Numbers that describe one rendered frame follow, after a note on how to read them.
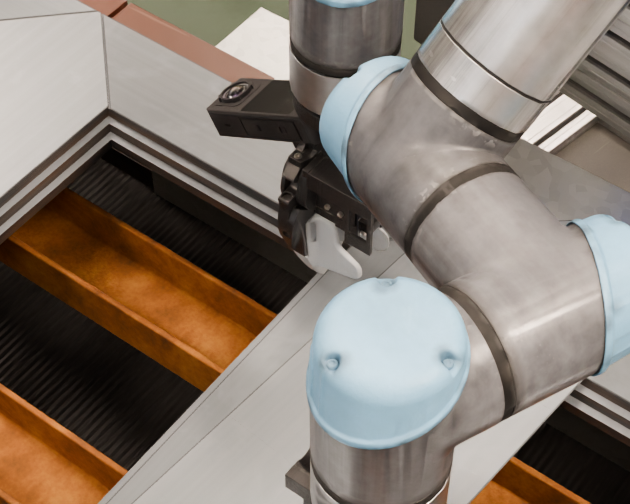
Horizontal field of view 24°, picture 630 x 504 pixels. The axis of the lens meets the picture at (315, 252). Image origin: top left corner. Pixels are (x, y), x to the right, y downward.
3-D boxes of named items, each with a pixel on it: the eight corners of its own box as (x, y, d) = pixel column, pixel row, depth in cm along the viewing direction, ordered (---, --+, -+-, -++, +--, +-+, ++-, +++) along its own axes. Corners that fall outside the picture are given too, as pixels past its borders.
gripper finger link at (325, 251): (350, 322, 114) (353, 247, 107) (290, 286, 116) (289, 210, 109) (373, 297, 116) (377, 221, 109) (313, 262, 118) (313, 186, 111)
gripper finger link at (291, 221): (294, 268, 111) (293, 192, 104) (278, 259, 112) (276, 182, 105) (331, 231, 114) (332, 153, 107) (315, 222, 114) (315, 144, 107)
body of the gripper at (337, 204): (366, 264, 106) (371, 151, 97) (273, 211, 109) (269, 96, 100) (425, 201, 110) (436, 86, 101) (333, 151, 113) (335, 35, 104)
